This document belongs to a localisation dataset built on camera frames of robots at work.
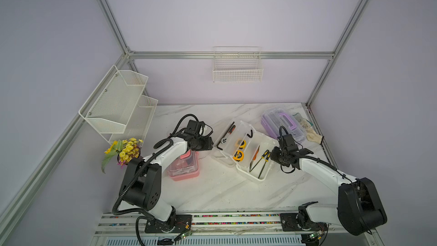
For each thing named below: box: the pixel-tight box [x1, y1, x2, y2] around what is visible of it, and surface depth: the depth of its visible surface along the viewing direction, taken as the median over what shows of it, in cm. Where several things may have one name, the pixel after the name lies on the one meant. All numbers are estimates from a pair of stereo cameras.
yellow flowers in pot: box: [101, 137, 144, 174], surface depth 71 cm
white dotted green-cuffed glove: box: [292, 112, 314, 131], surface depth 106 cm
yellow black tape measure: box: [232, 140, 247, 162], surface depth 87 cm
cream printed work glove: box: [305, 126, 324, 145], surface depth 104 cm
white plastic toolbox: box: [211, 119, 276, 182], surface depth 92 cm
